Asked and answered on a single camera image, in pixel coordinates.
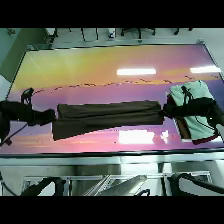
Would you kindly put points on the silver frame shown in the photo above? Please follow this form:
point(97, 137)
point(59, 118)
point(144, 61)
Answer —
point(110, 163)

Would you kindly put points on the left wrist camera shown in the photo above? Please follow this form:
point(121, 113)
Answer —
point(26, 95)

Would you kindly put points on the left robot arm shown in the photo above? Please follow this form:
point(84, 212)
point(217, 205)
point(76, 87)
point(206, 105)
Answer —
point(16, 113)

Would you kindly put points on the brown garment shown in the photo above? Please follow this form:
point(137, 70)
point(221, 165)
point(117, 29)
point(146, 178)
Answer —
point(106, 116)

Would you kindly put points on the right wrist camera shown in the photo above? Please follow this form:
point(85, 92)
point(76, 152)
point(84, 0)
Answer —
point(186, 93)

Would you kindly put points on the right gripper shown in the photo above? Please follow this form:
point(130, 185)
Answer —
point(170, 111)

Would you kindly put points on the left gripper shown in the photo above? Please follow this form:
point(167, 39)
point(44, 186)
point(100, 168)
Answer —
point(45, 116)

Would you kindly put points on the dark red garment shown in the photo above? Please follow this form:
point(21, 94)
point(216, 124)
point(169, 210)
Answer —
point(205, 140)

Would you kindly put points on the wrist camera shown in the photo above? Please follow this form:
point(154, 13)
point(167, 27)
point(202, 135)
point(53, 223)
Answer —
point(186, 93)
point(26, 95)

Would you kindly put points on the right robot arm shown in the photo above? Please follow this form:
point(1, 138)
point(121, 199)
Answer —
point(200, 105)

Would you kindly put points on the pale green T-shirt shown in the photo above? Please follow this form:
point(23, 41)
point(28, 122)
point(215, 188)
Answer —
point(200, 91)

